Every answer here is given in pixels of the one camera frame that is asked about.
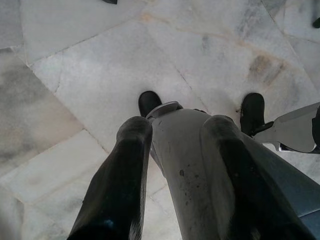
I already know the grey robot leg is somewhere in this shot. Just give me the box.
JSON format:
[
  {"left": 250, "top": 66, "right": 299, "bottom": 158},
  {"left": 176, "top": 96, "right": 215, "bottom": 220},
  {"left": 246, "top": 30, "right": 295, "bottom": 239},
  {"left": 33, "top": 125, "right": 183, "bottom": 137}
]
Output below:
[
  {"left": 251, "top": 101, "right": 320, "bottom": 153},
  {"left": 146, "top": 100, "right": 242, "bottom": 240}
]

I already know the grey robot left leg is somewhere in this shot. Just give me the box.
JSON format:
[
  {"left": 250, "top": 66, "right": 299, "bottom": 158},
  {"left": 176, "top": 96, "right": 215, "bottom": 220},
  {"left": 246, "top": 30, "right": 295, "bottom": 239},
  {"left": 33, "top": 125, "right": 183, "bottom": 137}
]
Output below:
[{"left": 146, "top": 100, "right": 242, "bottom": 240}]

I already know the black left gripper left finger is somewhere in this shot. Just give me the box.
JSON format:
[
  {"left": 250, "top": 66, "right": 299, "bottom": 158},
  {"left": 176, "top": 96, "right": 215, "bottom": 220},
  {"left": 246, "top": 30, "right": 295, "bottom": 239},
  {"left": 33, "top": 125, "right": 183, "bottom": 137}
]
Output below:
[{"left": 67, "top": 115, "right": 154, "bottom": 240}]

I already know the black robot right foot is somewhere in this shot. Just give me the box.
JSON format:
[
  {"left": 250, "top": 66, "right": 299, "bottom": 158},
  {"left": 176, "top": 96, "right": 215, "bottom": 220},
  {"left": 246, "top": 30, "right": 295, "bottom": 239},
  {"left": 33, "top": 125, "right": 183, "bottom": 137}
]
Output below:
[{"left": 239, "top": 92, "right": 266, "bottom": 135}]

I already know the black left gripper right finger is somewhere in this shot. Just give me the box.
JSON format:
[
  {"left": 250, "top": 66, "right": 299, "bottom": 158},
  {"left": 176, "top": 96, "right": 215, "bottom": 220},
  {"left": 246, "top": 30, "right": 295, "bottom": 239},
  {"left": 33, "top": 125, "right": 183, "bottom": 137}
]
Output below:
[{"left": 203, "top": 114, "right": 320, "bottom": 240}]

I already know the black robot left foot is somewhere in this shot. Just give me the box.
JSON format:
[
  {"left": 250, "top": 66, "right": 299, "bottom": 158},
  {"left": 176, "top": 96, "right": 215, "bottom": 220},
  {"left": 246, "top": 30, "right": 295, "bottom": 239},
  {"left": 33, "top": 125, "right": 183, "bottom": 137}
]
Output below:
[{"left": 138, "top": 90, "right": 164, "bottom": 119}]

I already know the grey robot right leg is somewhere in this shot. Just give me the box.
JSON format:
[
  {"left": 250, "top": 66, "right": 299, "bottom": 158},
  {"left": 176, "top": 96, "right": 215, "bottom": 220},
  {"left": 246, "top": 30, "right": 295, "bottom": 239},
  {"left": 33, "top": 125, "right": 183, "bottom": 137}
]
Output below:
[{"left": 251, "top": 101, "right": 320, "bottom": 153}]

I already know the black robot foot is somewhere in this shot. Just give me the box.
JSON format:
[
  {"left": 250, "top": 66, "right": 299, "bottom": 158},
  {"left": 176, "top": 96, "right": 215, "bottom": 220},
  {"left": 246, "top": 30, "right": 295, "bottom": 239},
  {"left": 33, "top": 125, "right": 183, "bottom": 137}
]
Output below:
[
  {"left": 138, "top": 90, "right": 164, "bottom": 119},
  {"left": 239, "top": 92, "right": 266, "bottom": 135}
]

